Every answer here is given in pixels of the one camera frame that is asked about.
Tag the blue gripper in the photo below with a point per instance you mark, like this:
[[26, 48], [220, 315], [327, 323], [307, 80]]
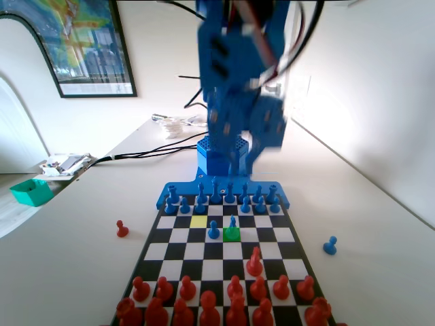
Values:
[[245, 119]]

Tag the blue chess knight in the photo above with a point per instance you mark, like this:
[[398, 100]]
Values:
[[257, 194], [232, 222]]

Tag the red chess pawn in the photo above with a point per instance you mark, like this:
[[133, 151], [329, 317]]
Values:
[[187, 289], [140, 291], [121, 231], [164, 291], [306, 289], [281, 288], [258, 289], [234, 287]]

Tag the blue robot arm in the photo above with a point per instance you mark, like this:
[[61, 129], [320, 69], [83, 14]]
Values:
[[217, 159]]

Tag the blue chess bishop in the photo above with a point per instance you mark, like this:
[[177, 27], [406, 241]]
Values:
[[202, 195], [244, 195]]

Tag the blue chess queen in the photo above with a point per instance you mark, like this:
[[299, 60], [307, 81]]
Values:
[[230, 196]]

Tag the blue chess rook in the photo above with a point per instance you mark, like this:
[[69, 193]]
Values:
[[270, 194], [173, 196]]

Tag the blue chess pawn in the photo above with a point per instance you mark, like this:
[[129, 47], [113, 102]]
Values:
[[260, 206], [213, 232], [200, 206], [274, 206], [170, 207], [245, 206], [329, 248], [184, 206]]

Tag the red chess queen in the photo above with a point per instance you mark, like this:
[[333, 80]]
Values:
[[236, 314]]

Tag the red chess rook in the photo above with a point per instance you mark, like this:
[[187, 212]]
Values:
[[317, 313], [128, 313]]

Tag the clear plastic packet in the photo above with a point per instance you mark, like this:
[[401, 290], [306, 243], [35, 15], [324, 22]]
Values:
[[195, 121]]

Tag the white stacked cups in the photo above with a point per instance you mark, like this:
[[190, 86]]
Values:
[[171, 129]]

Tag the black and white chessboard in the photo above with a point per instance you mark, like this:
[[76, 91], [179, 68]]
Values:
[[210, 252]]

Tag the cardboard tray with clutter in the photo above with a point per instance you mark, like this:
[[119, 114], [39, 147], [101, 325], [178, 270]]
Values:
[[64, 164]]

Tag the black framed poster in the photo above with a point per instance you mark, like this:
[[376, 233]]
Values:
[[85, 44]]

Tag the green plastic box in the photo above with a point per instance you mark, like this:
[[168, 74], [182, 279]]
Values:
[[34, 197]]

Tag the white arched door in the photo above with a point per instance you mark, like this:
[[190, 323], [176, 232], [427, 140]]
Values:
[[17, 136]]

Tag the blue base plate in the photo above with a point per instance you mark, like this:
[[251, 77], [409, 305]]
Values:
[[186, 187]]

